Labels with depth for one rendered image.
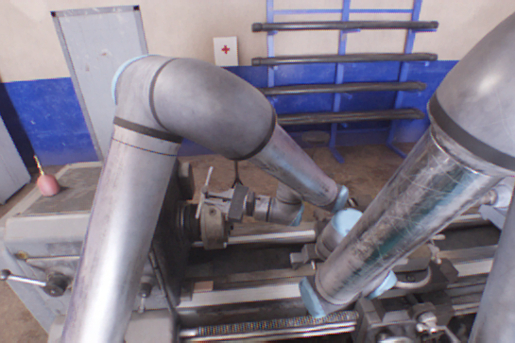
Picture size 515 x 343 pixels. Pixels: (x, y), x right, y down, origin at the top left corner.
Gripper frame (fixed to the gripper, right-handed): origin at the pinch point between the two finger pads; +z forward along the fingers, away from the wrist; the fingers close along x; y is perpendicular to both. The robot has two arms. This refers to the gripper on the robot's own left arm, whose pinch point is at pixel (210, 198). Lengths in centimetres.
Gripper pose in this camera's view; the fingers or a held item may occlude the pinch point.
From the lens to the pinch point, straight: 100.9
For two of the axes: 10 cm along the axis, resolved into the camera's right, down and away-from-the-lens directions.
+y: 0.3, 4.8, 8.8
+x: 2.1, -8.6, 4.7
